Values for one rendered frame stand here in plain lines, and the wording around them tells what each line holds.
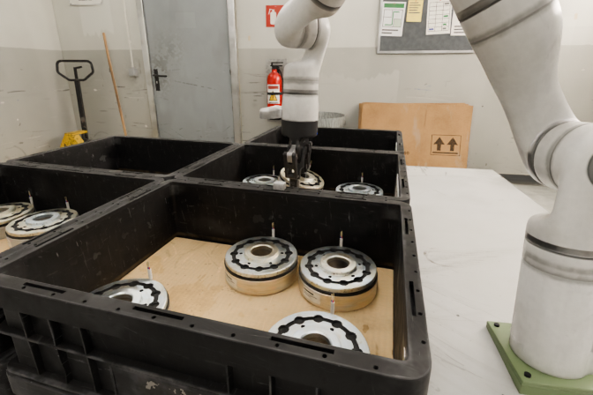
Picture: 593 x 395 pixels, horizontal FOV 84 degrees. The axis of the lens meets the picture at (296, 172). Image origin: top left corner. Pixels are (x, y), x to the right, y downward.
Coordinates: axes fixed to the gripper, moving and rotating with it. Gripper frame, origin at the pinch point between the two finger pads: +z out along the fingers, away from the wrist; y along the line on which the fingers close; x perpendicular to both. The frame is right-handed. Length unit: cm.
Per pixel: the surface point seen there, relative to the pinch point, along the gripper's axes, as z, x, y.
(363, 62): -38, 17, 286
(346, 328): 1.6, -16.1, -37.4
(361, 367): -5, -18, -48
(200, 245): 5.0, 10.2, -22.2
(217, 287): 5.0, 1.8, -31.4
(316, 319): 2.0, -12.9, -36.7
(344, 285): 1.8, -14.8, -30.0
